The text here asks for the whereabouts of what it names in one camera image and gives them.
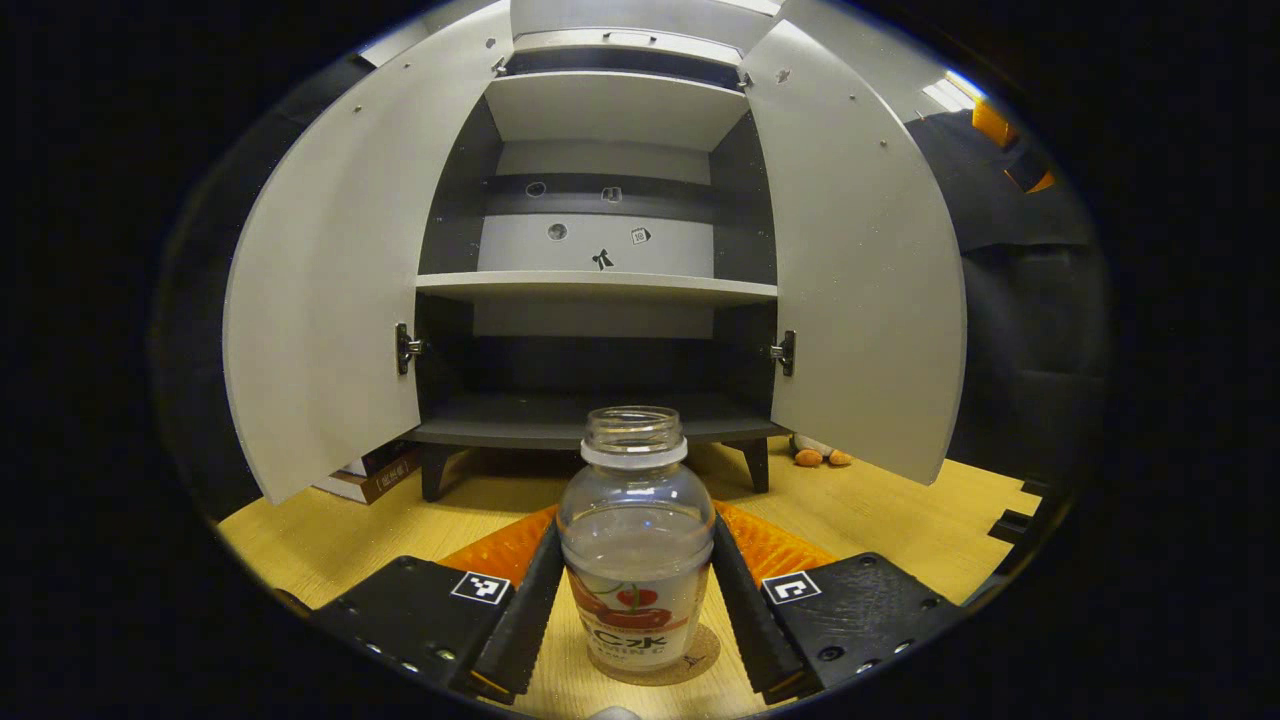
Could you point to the clear plastic bottle red label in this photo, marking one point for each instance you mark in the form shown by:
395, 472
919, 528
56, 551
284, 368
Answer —
635, 530

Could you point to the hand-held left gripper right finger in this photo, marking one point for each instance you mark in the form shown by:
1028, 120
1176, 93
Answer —
750, 610

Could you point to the penguin plush toy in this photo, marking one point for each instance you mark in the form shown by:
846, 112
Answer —
812, 455

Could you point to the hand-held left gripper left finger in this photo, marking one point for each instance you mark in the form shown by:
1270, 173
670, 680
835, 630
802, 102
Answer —
520, 620

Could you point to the stack of books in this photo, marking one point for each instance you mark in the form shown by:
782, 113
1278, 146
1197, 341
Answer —
375, 480

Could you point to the grey cabinet drawer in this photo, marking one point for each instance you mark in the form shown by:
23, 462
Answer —
640, 15

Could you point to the black backdrop cloth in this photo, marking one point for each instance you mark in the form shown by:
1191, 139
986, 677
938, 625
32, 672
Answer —
1030, 330

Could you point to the round brown coaster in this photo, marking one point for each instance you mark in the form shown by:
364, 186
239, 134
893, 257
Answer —
706, 655

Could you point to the grey cabinet door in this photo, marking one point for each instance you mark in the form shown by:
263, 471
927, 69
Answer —
330, 280
860, 280

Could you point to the grey wooden cabinet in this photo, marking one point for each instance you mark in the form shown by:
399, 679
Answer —
600, 288

